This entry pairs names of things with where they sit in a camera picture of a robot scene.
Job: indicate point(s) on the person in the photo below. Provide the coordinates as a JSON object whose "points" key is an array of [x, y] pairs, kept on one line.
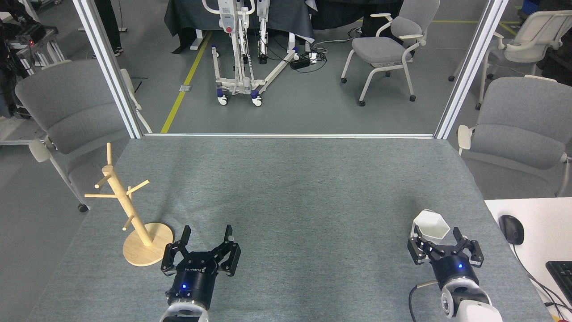
{"points": [[109, 22]]}

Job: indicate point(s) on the metal equipment rack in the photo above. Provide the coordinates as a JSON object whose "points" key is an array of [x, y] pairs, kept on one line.
{"points": [[31, 49]]}

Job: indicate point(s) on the white wheeled stand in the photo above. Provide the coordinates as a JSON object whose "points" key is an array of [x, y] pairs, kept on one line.
{"points": [[239, 82]]}

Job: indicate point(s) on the silver table edge rail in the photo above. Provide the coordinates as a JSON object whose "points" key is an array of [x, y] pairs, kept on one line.
{"points": [[290, 135]]}

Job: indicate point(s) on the wooden cup rack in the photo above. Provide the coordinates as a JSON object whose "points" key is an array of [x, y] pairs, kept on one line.
{"points": [[147, 250]]}

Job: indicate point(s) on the silver frame post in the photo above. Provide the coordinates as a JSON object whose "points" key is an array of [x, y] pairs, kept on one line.
{"points": [[469, 67], [109, 67]]}

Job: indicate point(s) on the table with dark cloth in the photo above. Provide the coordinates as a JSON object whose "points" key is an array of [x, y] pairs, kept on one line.
{"points": [[192, 18]]}

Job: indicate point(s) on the white hexagonal cup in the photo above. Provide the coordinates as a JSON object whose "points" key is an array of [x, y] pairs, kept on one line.
{"points": [[431, 223]]}

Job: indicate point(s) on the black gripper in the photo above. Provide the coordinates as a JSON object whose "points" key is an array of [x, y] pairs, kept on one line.
{"points": [[451, 268], [194, 279]]}

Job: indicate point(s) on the grey chair with cream frame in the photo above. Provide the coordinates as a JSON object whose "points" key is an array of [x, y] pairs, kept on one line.
{"points": [[71, 107], [523, 129], [384, 47], [532, 40]]}

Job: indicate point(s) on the white desk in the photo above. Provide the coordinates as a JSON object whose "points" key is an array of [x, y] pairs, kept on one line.
{"points": [[545, 223]]}

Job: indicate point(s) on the black power strip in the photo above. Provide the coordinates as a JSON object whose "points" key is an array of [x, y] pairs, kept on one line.
{"points": [[300, 62]]}

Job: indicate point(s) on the black computer mouse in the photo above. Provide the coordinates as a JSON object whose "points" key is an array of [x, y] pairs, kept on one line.
{"points": [[511, 229]]}

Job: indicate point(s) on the black keyboard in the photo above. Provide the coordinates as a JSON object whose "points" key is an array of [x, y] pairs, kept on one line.
{"points": [[562, 277]]}

